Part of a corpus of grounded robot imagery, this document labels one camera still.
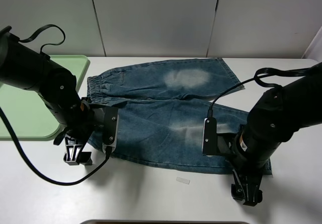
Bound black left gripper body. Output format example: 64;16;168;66
54;97;105;145

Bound light green plastic tray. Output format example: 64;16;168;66
1;55;90;140

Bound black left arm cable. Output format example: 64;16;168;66
0;24;111;186

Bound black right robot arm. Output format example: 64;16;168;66
216;63;321;206

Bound clear tape piece front centre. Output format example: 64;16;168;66
176;177;190;185

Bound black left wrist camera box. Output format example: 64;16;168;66
102;106;119;155

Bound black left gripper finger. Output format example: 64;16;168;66
79;152;93;166
63;136;87;166

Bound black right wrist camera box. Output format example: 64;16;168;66
202;117;217;156

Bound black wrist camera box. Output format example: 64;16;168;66
102;106;119;155
202;117;217;156

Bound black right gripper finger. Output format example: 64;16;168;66
231;169;247;201
243;175;263;206

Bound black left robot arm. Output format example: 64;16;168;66
1;24;99;165

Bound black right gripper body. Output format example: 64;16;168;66
217;124;271;175

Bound children's blue denim shorts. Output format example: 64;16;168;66
87;57;273;176

